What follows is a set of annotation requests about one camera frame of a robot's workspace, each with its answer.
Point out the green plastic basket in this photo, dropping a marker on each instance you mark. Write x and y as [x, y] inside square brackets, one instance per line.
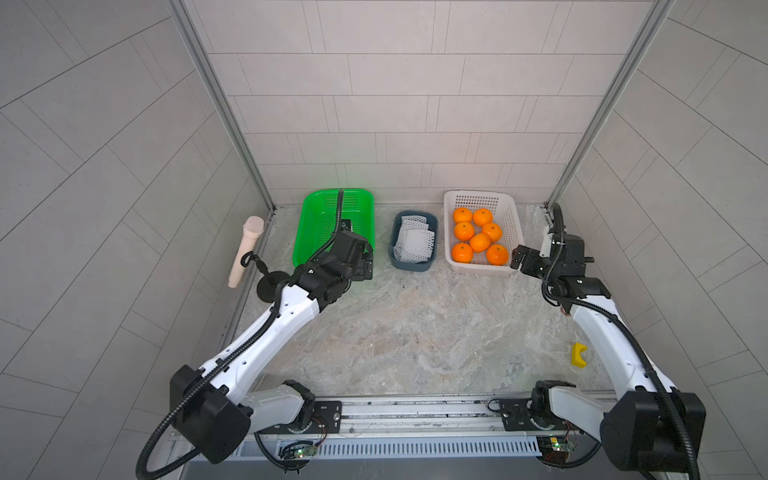
[318, 220]

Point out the white plastic basket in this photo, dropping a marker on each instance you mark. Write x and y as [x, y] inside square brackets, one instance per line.
[503, 213]

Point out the left green circuit board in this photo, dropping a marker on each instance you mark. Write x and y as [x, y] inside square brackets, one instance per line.
[298, 451]

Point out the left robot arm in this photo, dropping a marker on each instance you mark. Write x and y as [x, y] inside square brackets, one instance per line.
[209, 405]

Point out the aluminium rail frame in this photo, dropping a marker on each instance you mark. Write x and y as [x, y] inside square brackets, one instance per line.
[428, 425]

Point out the green circuit board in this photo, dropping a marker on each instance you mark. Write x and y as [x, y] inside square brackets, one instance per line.
[555, 449]
[298, 451]

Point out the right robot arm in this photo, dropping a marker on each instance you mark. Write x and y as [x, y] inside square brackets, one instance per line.
[653, 427]

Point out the yellow plastic block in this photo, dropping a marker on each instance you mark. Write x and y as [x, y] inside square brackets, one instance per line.
[576, 358]

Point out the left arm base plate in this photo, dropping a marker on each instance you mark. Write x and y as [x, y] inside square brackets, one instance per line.
[318, 417]

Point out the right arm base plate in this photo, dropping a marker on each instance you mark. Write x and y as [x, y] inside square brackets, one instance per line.
[519, 415]

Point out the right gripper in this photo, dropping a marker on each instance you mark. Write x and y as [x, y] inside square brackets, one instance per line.
[532, 257]

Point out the right green circuit board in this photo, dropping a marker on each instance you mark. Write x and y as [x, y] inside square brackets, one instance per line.
[555, 449]

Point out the dark blue plastic tub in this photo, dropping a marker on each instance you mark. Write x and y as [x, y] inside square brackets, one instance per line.
[412, 267]

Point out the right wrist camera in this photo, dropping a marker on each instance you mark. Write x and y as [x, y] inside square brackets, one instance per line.
[546, 246]

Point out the beige microphone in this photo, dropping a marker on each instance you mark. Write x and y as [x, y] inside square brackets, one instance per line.
[252, 230]

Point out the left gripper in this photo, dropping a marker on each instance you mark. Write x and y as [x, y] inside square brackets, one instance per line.
[363, 267]

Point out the white foam net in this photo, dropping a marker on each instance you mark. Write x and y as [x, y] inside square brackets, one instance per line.
[413, 222]
[414, 246]

